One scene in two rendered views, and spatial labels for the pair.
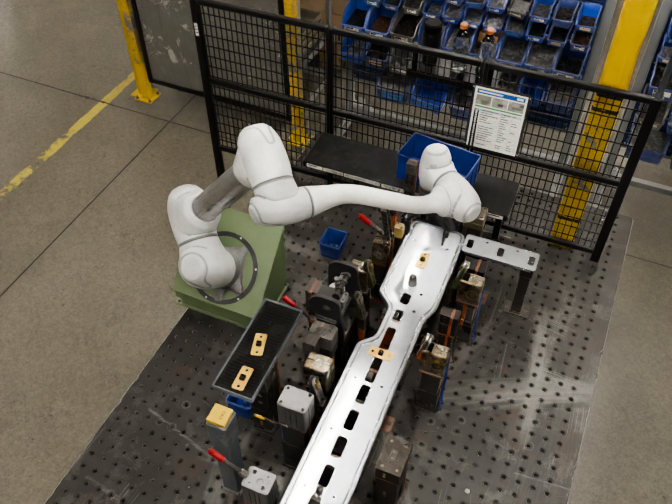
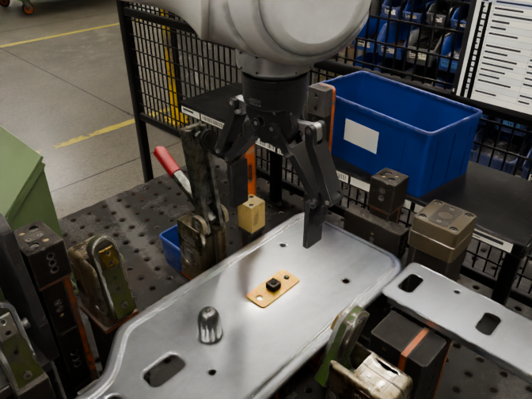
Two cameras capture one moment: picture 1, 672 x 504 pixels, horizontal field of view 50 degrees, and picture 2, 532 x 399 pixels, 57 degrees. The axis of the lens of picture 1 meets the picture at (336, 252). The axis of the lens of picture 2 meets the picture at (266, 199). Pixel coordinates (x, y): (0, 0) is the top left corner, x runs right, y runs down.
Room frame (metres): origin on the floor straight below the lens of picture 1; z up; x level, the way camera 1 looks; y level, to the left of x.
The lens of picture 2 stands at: (1.33, -0.52, 1.51)
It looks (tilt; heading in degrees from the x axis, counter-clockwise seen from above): 33 degrees down; 21
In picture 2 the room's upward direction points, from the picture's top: straight up
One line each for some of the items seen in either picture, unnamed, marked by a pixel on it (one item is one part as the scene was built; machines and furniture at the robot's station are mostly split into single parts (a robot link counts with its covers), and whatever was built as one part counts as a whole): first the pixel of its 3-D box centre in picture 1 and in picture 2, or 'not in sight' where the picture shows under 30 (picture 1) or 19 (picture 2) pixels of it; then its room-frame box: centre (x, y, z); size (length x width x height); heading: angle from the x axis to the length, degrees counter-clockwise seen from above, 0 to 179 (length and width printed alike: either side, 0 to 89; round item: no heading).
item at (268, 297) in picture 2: (422, 259); (273, 285); (1.84, -0.33, 1.01); 0.08 x 0.04 x 0.01; 157
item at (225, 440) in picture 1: (228, 452); not in sight; (1.09, 0.34, 0.92); 0.08 x 0.08 x 0.44; 68
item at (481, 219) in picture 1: (470, 242); (426, 295); (2.05, -0.56, 0.88); 0.08 x 0.08 x 0.36; 68
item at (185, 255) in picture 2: (380, 269); (207, 295); (1.91, -0.18, 0.88); 0.07 x 0.06 x 0.35; 68
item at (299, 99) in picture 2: not in sight; (275, 107); (1.84, -0.33, 1.29); 0.08 x 0.07 x 0.09; 68
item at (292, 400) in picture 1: (297, 431); not in sight; (1.17, 0.13, 0.90); 0.13 x 0.10 x 0.41; 68
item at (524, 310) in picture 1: (522, 286); not in sight; (1.84, -0.74, 0.84); 0.11 x 0.06 x 0.29; 68
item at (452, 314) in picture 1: (446, 336); not in sight; (1.60, -0.42, 0.84); 0.11 x 0.08 x 0.29; 68
